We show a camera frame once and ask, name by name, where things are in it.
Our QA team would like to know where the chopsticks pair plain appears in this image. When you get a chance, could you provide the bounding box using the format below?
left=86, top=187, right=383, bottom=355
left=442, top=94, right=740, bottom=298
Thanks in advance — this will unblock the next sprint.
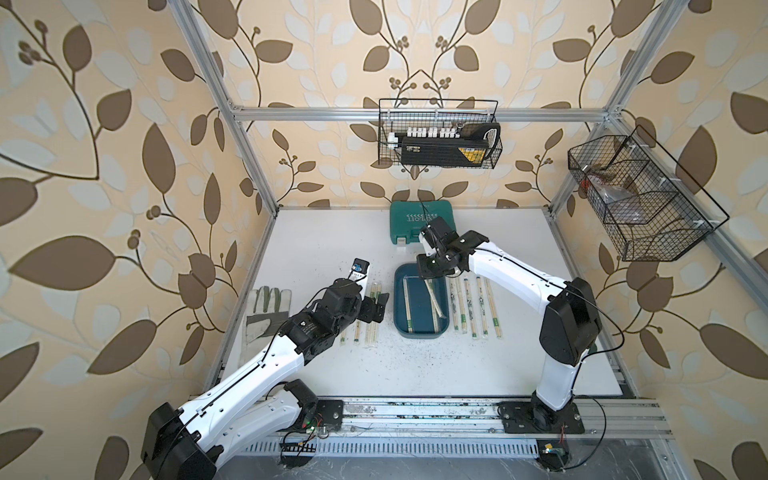
left=456, top=278, right=468, bottom=334

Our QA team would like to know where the chopsticks pair panda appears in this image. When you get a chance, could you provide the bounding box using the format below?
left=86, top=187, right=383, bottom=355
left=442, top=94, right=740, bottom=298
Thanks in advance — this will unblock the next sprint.
left=447, top=278, right=460, bottom=331

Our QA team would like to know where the chopsticks pair box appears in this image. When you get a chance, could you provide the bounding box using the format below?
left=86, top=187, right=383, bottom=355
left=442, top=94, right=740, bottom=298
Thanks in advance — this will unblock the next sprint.
left=402, top=277, right=414, bottom=335
left=424, top=279, right=444, bottom=334

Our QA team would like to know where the teal plastic storage box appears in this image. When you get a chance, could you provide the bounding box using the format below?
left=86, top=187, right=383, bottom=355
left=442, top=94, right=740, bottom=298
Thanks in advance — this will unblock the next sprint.
left=393, top=263, right=450, bottom=339

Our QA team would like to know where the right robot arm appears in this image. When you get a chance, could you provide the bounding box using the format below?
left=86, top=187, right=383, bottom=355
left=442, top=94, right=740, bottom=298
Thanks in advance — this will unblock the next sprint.
left=417, top=217, right=602, bottom=417

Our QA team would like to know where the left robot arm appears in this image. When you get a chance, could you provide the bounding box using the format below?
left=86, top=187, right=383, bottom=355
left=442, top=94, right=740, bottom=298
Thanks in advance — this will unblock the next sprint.
left=141, top=278, right=389, bottom=479

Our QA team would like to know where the black yellow box in basket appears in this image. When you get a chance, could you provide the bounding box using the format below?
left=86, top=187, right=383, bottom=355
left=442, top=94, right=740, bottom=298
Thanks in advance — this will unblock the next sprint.
left=390, top=122, right=502, bottom=168

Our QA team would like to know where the green tool case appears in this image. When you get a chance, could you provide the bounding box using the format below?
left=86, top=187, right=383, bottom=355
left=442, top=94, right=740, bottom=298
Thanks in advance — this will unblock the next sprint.
left=389, top=200, right=456, bottom=245

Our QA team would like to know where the grey work glove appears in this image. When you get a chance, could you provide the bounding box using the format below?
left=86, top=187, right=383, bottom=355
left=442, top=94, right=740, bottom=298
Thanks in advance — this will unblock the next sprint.
left=240, top=286, right=292, bottom=362

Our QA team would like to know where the plastic bag in basket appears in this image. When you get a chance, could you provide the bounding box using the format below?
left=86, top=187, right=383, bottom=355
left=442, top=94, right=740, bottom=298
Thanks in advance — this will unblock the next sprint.
left=585, top=173, right=642, bottom=224

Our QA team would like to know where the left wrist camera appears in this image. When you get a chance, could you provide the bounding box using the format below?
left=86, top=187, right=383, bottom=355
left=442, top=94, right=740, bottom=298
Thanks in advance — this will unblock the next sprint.
left=348, top=258, right=370, bottom=282

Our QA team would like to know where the black wire basket back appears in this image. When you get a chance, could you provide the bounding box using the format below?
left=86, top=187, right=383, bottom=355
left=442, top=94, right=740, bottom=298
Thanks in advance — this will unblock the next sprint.
left=374, top=97, right=503, bottom=169

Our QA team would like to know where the black wire basket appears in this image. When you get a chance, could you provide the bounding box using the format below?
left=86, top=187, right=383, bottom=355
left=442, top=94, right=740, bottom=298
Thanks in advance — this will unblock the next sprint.
left=374, top=97, right=503, bottom=169
left=567, top=125, right=730, bottom=262

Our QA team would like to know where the black wire basket right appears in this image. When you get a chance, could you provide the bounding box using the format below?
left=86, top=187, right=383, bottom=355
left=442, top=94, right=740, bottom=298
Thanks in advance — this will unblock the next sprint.
left=567, top=125, right=730, bottom=262

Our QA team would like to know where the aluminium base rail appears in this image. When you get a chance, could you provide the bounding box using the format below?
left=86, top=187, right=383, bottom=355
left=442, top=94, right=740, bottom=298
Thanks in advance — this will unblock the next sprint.
left=310, top=396, right=673, bottom=440

